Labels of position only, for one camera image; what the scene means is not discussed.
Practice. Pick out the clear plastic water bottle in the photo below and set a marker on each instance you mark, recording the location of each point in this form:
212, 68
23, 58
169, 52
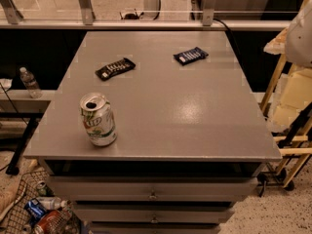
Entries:
30, 82

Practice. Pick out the grey side bench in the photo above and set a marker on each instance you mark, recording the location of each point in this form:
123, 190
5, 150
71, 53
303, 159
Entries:
24, 114

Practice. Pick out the wooden frame cart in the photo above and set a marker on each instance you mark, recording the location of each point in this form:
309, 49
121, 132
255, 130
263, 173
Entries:
288, 105

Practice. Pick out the green white 7up can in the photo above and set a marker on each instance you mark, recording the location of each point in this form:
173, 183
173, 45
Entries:
98, 119

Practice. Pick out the red soda can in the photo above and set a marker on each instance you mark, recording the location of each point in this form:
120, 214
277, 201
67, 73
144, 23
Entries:
51, 223

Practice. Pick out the blue candy bar wrapper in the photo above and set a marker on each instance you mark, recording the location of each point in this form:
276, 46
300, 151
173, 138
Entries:
190, 56

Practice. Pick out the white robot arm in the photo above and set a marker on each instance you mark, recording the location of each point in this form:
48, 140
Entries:
298, 47

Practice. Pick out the plastic bottle in basket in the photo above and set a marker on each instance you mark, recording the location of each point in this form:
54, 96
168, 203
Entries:
52, 203

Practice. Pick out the wire mesh basket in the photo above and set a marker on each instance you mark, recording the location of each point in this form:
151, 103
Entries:
21, 222

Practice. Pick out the green can in basket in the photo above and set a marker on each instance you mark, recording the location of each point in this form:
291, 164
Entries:
41, 188

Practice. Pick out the black candy bar wrapper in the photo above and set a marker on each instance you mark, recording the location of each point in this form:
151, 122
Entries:
115, 68

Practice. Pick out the grey drawer cabinet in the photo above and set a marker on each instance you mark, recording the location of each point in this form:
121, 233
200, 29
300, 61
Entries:
190, 142

